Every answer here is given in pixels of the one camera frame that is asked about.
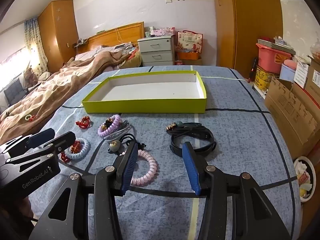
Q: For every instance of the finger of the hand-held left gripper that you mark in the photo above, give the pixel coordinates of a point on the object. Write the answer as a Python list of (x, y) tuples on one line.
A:
[(62, 140), (41, 136)]

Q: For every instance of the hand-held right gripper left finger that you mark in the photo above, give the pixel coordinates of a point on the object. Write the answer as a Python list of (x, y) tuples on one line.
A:
[(128, 170)]

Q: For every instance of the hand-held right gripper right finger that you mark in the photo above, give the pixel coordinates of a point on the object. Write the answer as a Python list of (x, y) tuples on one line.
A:
[(191, 170)]

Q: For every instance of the red knot ornament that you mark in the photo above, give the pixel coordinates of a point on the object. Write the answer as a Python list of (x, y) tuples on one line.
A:
[(83, 123), (74, 147)]

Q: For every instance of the black round clip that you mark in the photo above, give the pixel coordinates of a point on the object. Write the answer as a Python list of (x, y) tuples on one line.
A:
[(197, 146)]

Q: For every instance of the green cardboard box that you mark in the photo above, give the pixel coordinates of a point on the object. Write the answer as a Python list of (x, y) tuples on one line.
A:
[(145, 106)]

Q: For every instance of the brown blanket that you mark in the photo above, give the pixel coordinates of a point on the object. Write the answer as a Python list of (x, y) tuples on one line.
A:
[(57, 87)]

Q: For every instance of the grey chair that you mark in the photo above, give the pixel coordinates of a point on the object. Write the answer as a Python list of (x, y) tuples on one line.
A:
[(15, 91)]

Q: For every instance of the floral curtain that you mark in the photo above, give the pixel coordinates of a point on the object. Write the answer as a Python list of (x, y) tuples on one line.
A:
[(35, 45)]

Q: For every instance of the narrow wooden wardrobe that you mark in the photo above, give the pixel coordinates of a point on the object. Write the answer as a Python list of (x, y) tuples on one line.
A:
[(58, 32)]

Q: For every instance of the red drink can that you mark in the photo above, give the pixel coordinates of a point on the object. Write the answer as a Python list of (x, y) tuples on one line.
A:
[(178, 63)]

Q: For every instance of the bowl of scraps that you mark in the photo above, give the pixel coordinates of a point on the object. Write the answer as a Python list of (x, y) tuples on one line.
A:
[(303, 177)]

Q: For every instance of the orange box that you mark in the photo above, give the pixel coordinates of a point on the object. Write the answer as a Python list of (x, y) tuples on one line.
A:
[(188, 55)]

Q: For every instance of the long brown cardboard box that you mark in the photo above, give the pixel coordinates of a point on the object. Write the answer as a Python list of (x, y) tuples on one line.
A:
[(290, 107)]

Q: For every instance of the yellow patterned box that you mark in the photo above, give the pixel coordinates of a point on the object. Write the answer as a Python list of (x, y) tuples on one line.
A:
[(265, 78)]

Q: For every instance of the red and black screwdriver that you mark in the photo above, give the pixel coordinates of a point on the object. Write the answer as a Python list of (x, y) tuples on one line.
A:
[(253, 70)]

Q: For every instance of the grey drawer cabinet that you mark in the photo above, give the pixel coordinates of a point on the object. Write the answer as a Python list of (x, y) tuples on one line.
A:
[(156, 51)]

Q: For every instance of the wooden bed headboard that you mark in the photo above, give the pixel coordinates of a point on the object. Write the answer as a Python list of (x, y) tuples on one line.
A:
[(125, 31)]

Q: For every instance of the red floral gift bag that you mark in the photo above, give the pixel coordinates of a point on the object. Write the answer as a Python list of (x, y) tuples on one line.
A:
[(190, 41)]

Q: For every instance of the pink plastic basket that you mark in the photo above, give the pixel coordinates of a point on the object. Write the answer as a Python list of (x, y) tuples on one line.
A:
[(271, 60)]

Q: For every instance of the pink lidded container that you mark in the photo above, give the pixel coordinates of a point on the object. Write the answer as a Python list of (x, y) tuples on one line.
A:
[(288, 70)]

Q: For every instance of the pink clutter on cabinet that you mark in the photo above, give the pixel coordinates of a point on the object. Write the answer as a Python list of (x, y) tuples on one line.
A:
[(161, 31)]

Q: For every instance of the white labelled box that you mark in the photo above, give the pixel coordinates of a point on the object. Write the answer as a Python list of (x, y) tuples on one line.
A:
[(303, 75)]

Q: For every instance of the stack of books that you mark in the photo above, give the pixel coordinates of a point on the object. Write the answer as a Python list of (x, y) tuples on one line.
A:
[(275, 42)]

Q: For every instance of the large wooden wardrobe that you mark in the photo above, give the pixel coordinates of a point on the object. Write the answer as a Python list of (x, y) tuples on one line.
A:
[(247, 25)]

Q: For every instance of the clear plastic bag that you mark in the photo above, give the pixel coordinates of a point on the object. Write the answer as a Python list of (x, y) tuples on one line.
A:
[(315, 50)]

